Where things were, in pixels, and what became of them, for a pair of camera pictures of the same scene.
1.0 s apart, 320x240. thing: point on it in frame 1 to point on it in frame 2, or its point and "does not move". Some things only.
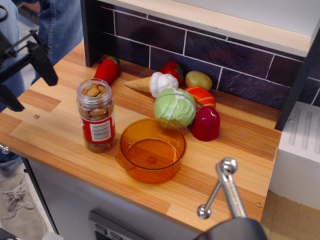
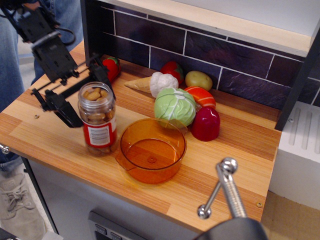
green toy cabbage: (175, 104) does not move
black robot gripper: (38, 56) to (57, 60)
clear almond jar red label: (96, 112) does not move
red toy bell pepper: (171, 67) does not move
